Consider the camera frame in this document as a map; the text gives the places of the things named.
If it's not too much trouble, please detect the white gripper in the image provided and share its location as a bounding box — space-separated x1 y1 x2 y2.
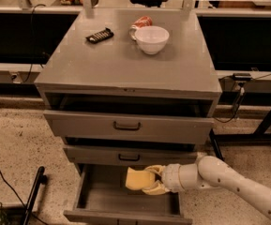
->
142 163 203 196

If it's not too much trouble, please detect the yellow sponge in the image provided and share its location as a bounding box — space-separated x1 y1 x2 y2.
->
126 167 155 190

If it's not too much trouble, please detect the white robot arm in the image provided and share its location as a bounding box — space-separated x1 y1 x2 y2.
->
142 156 271 220

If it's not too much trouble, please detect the grey top drawer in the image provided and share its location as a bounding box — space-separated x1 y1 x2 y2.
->
44 110 214 144

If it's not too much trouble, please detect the grey open bottom drawer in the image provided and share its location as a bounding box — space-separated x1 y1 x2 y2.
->
64 164 192 225

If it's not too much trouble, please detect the grey middle drawer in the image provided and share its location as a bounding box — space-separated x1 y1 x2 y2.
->
63 145 197 166

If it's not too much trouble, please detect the grey drawer cabinet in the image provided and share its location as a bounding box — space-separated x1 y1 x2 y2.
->
34 7 223 173

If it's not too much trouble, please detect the black floor stand leg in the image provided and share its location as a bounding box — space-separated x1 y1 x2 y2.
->
21 166 47 225

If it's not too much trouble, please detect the white ceramic bowl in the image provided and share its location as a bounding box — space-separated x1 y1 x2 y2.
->
134 25 170 54

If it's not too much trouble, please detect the black snack bar wrapper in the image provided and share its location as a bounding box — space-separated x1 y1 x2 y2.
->
85 28 113 44

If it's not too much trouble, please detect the red soda can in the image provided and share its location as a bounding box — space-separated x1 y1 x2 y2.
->
128 16 153 40

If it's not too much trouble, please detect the black table leg frame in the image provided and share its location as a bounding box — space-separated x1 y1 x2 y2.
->
208 92 271 162

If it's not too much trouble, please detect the black power adapter with cable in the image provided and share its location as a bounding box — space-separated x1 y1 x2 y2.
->
215 72 271 123

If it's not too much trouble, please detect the black floor cable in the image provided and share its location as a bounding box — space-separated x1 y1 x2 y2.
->
0 139 50 225

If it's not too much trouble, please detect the black hanging cable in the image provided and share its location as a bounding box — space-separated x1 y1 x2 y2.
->
22 3 47 83

